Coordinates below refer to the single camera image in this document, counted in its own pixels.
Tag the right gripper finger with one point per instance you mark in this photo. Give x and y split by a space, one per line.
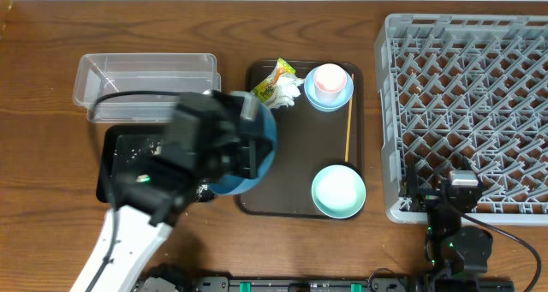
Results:
410 188
466 164

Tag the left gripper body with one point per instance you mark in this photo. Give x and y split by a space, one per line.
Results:
226 156

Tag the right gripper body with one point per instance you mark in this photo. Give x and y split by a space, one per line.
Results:
431 196

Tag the dark blue plate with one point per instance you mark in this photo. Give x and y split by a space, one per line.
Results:
254 151

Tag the mint green bowl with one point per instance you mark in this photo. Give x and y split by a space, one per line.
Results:
338 191

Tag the pink cup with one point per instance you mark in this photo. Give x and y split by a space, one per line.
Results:
329 80

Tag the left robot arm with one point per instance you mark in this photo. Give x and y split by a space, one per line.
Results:
140 219

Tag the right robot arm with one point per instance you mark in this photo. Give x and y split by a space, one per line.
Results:
458 254

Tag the grey dishwasher rack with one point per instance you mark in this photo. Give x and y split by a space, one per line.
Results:
473 87

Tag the black waste tray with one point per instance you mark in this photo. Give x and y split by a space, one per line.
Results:
126 143

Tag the yellow green snack wrapper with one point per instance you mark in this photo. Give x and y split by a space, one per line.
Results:
267 88

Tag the crumpled white napkin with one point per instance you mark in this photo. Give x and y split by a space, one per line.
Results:
286 90

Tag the brown serving tray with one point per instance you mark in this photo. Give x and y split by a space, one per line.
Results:
308 140

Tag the light blue small bowl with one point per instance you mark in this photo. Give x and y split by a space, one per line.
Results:
343 98

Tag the wooden chopstick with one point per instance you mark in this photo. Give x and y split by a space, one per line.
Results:
349 122

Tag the clear plastic bin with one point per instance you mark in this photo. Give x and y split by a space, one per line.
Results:
106 73

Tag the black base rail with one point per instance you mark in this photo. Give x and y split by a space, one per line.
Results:
170 278

